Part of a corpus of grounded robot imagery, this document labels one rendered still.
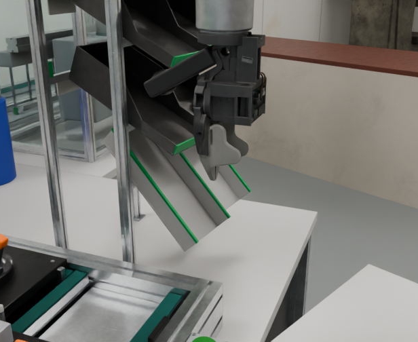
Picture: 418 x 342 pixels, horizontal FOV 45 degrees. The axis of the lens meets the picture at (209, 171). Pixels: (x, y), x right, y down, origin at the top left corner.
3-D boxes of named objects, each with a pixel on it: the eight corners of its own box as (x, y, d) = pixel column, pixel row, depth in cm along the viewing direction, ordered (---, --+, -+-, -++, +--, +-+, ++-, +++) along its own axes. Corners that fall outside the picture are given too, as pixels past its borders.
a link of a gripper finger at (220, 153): (237, 192, 71) (238, 129, 67) (197, 186, 73) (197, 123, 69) (243, 184, 73) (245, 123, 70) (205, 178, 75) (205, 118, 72)
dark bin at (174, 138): (210, 138, 104) (223, 108, 100) (173, 156, 94) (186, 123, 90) (112, 68, 112) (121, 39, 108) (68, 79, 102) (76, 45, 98)
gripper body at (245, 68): (249, 131, 66) (252, 36, 62) (188, 125, 69) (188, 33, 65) (265, 117, 73) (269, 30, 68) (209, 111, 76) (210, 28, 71)
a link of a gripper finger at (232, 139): (243, 184, 73) (245, 123, 70) (205, 178, 75) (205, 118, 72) (250, 176, 76) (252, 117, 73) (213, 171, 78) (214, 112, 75)
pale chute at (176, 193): (218, 226, 111) (231, 216, 108) (184, 252, 100) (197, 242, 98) (142, 125, 113) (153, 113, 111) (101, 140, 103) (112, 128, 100)
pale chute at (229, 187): (239, 199, 124) (251, 190, 121) (212, 220, 113) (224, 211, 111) (171, 109, 126) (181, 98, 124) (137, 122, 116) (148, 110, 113)
